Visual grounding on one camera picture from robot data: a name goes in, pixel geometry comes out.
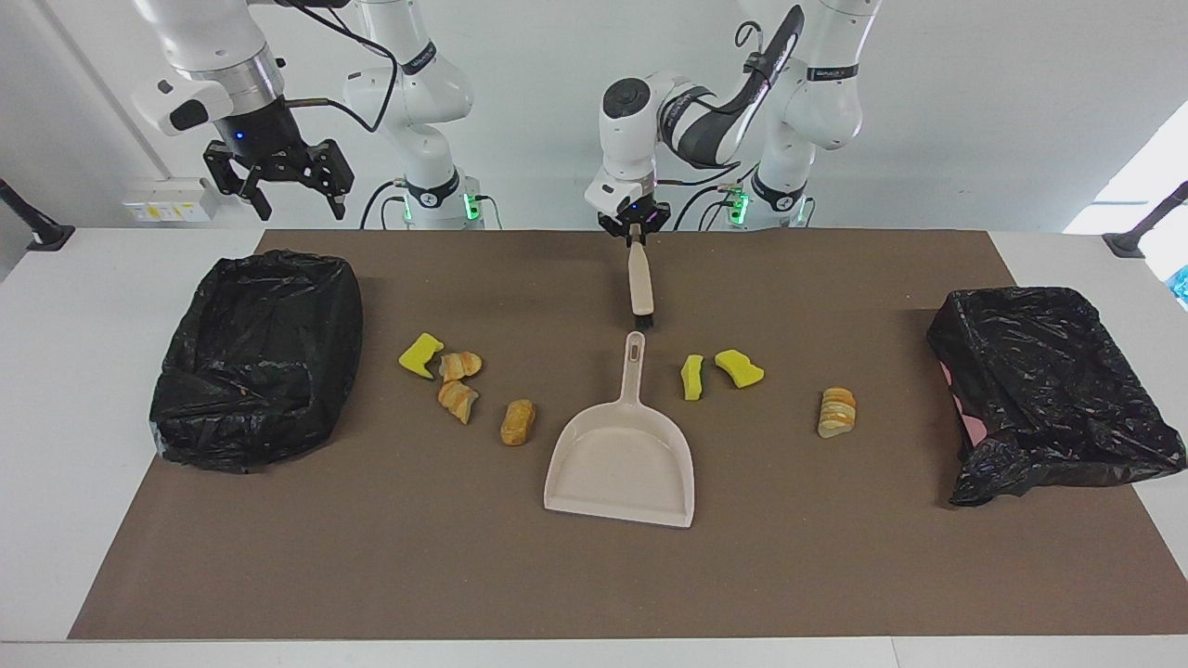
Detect notched yellow sponge piece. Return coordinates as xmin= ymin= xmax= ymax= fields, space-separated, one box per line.
xmin=398 ymin=332 xmax=446 ymax=380

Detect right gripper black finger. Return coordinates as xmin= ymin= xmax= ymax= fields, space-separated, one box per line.
xmin=203 ymin=146 xmax=272 ymax=222
xmin=306 ymin=139 xmax=355 ymax=221

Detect brown table mat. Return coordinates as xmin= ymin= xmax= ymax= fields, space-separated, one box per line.
xmin=67 ymin=229 xmax=1188 ymax=641

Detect black right base cable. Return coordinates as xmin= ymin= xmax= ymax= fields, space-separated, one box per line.
xmin=360 ymin=179 xmax=409 ymax=230

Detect bin lined with black bag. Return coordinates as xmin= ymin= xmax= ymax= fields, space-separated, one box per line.
xmin=148 ymin=249 xmax=365 ymax=474

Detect pale sliced bread loaf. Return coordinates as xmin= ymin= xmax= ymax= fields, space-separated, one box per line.
xmin=817 ymin=387 xmax=858 ymax=440

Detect black base cable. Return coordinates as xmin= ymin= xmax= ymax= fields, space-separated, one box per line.
xmin=674 ymin=162 xmax=771 ymax=231
xmin=360 ymin=179 xmax=409 ymax=230

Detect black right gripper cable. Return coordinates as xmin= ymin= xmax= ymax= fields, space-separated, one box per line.
xmin=278 ymin=0 xmax=395 ymax=133

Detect beige hand brush black bristles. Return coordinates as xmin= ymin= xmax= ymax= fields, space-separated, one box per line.
xmin=626 ymin=237 xmax=656 ymax=332

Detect pink bin with black bag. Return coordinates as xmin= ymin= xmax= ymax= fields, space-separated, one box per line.
xmin=926 ymin=286 xmax=1188 ymax=507

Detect large yellow sponge piece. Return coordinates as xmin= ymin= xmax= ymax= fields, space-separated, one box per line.
xmin=714 ymin=349 xmax=766 ymax=389

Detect black left base cable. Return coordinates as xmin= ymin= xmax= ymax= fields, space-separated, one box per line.
xmin=674 ymin=162 xmax=771 ymax=231

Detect golden brown bread roll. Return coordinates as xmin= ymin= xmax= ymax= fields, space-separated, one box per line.
xmin=499 ymin=399 xmax=537 ymax=447

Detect beige plastic dustpan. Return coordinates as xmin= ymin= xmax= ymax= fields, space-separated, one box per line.
xmin=543 ymin=331 xmax=696 ymax=529

